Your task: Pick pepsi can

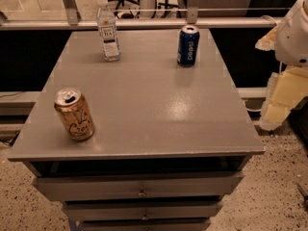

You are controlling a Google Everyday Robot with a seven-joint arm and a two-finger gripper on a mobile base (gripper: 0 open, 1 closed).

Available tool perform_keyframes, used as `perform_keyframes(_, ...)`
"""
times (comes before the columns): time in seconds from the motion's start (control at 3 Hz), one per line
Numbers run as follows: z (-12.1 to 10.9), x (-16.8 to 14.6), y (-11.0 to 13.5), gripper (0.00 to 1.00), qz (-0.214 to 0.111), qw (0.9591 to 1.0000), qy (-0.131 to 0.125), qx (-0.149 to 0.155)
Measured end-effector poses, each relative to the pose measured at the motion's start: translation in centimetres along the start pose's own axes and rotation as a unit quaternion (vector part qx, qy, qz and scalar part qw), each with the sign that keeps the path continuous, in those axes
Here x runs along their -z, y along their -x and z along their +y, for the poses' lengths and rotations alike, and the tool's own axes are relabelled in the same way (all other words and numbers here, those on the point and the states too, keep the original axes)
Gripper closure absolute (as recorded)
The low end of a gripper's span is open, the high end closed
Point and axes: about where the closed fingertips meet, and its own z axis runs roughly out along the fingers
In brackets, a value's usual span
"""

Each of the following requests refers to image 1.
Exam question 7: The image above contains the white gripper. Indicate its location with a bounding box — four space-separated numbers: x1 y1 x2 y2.
255 26 308 131

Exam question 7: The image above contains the blue pepsi can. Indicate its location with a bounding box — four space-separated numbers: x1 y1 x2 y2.
177 25 200 67

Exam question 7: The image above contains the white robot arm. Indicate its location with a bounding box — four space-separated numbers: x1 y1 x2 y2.
255 0 308 131

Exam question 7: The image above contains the gold lacroix can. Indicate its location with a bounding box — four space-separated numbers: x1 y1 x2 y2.
54 88 95 141

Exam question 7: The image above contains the grey drawer cabinet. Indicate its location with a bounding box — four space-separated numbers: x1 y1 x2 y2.
10 30 264 231

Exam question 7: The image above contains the clear tea water bottle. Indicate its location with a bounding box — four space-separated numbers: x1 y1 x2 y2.
96 0 120 62

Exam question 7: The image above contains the grey metal railing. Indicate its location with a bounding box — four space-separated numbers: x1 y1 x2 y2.
0 16 281 31

